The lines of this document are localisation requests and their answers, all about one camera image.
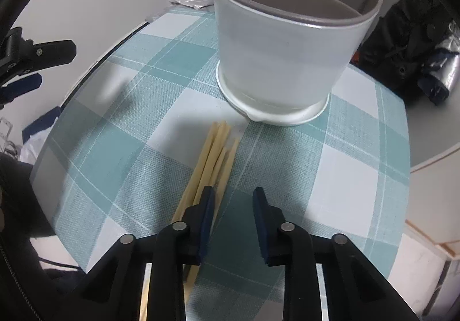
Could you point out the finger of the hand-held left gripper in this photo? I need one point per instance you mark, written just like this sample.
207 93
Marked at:
23 87
50 53

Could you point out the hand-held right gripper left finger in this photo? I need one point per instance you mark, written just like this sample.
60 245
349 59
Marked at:
205 220

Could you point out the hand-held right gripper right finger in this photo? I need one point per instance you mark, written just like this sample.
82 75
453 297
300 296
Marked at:
260 224

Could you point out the bundle of wooden chopsticks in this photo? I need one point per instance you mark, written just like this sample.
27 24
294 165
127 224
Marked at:
212 159

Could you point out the white plastic utensil holder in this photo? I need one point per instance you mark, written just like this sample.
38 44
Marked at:
287 55

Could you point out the dark blue bag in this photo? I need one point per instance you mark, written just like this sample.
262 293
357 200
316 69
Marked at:
43 123

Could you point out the white plastic bag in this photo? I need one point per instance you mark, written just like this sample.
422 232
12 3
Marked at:
34 148

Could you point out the teal plaid tablecloth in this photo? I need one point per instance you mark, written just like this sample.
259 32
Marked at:
323 180

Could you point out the white wooden-edged cabinet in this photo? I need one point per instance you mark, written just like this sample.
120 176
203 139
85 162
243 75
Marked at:
431 270

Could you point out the black jacket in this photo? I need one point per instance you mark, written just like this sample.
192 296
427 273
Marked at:
402 37

